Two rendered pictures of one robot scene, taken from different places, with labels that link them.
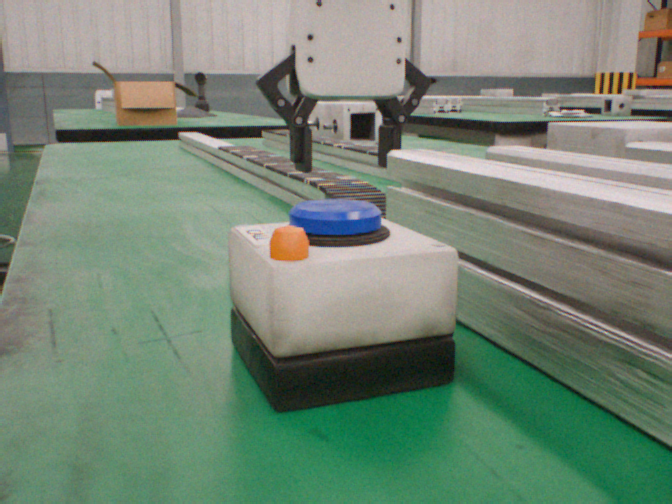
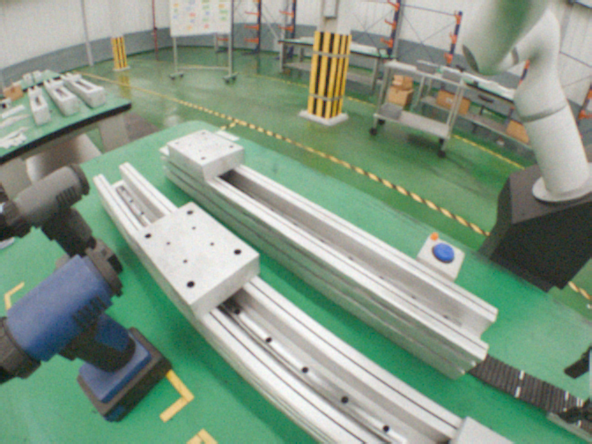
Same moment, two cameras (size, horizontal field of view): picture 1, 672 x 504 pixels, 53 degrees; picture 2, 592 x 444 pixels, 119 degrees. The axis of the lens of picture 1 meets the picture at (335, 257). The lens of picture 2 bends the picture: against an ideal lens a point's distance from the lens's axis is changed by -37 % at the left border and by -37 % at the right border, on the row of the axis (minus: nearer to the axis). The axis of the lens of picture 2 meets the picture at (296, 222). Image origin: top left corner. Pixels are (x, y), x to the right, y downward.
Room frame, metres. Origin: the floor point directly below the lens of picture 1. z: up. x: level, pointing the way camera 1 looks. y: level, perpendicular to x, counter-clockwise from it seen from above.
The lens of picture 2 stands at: (0.42, -0.41, 1.17)
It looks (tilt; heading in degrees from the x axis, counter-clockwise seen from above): 41 degrees down; 148
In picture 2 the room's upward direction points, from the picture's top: 5 degrees clockwise
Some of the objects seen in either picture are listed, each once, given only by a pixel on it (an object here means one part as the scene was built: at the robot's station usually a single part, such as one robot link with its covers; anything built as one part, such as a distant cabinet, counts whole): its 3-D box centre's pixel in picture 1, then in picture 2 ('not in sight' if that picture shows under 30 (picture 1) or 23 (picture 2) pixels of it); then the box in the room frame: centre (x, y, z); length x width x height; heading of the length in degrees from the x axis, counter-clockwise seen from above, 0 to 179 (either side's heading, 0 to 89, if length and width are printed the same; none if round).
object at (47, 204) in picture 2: not in sight; (53, 247); (0.04, -0.63, 0.89); 0.20 x 0.08 x 0.22; 119
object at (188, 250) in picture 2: not in sight; (194, 260); (0.14, -0.40, 0.87); 0.16 x 0.11 x 0.07; 21
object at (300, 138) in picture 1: (289, 134); (582, 360); (0.61, 0.04, 0.86); 0.03 x 0.03 x 0.07; 21
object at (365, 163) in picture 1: (345, 155); not in sight; (1.15, -0.02, 0.79); 0.96 x 0.04 x 0.03; 21
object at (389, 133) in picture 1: (400, 131); (579, 419); (0.65, -0.06, 0.86); 0.03 x 0.03 x 0.07; 21
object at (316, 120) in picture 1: (329, 123); not in sight; (1.59, 0.01, 0.83); 0.11 x 0.10 x 0.10; 111
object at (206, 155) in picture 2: not in sight; (204, 158); (-0.16, -0.31, 0.87); 0.16 x 0.11 x 0.07; 21
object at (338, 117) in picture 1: (347, 126); not in sight; (1.47, -0.03, 0.83); 0.11 x 0.10 x 0.10; 114
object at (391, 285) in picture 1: (352, 295); (435, 267); (0.29, -0.01, 0.81); 0.10 x 0.08 x 0.06; 111
